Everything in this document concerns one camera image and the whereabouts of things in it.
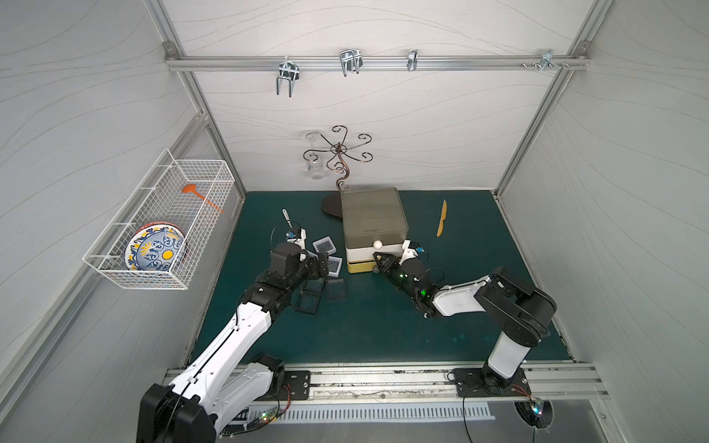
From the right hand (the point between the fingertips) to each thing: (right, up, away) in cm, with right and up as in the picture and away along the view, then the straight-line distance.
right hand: (375, 254), depth 88 cm
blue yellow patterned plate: (-51, +5, -25) cm, 57 cm away
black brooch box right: (-13, -13, +5) cm, 19 cm away
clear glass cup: (-21, +31, +13) cm, 40 cm away
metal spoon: (-35, +12, +23) cm, 44 cm away
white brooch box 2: (-14, -5, +8) cm, 17 cm away
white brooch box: (-18, +1, +14) cm, 23 cm away
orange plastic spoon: (-54, +20, -10) cm, 58 cm away
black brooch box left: (-22, -14, +2) cm, 26 cm away
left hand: (-18, +1, -8) cm, 19 cm away
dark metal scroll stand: (-12, +29, -4) cm, 32 cm away
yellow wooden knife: (+30, +12, +24) cm, 40 cm away
